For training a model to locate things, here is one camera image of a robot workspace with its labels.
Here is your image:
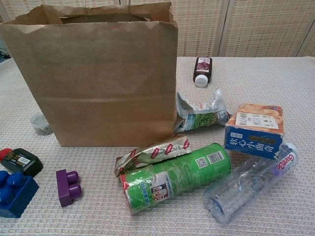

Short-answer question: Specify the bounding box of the gold red foil wrapper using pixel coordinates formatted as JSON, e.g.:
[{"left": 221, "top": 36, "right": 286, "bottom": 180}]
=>
[{"left": 113, "top": 134, "right": 193, "bottom": 178}]

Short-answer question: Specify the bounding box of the purple toy building block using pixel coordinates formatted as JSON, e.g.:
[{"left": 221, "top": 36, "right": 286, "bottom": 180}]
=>
[{"left": 55, "top": 169, "right": 83, "bottom": 208}]

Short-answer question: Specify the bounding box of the clear container of clips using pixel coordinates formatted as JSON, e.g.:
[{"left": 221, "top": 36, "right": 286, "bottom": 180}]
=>
[{"left": 30, "top": 113, "right": 53, "bottom": 136}]

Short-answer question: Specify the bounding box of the black bottle red cap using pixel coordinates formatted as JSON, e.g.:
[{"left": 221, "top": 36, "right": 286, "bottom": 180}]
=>
[{"left": 0, "top": 147, "right": 44, "bottom": 178}]

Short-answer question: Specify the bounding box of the green chip can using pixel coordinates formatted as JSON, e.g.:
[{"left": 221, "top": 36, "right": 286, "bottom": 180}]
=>
[{"left": 119, "top": 142, "right": 232, "bottom": 216}]

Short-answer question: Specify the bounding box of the silver-green snack bag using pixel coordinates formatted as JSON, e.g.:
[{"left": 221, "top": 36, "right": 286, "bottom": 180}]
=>
[{"left": 173, "top": 88, "right": 233, "bottom": 135}]

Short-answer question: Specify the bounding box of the brown paper bag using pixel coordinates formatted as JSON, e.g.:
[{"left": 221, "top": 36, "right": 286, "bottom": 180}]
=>
[{"left": 0, "top": 1, "right": 179, "bottom": 148}]

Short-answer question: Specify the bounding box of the blue-orange cookie box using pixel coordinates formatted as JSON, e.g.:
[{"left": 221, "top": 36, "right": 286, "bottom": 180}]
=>
[{"left": 223, "top": 103, "right": 286, "bottom": 160}]

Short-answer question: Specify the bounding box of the dark purple juice bottle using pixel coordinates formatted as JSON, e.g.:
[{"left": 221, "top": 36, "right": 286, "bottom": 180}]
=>
[{"left": 192, "top": 57, "right": 213, "bottom": 88}]

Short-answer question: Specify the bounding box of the blue toy building block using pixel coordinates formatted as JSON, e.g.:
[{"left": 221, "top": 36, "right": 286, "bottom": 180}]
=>
[{"left": 0, "top": 170, "right": 40, "bottom": 219}]

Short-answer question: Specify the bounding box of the white woven tablecloth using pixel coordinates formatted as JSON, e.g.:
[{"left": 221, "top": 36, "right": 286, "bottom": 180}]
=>
[{"left": 0, "top": 56, "right": 315, "bottom": 236}]

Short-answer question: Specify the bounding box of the clear plastic bottle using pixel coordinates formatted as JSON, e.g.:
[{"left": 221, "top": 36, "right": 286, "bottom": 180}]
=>
[{"left": 202, "top": 142, "right": 299, "bottom": 224}]

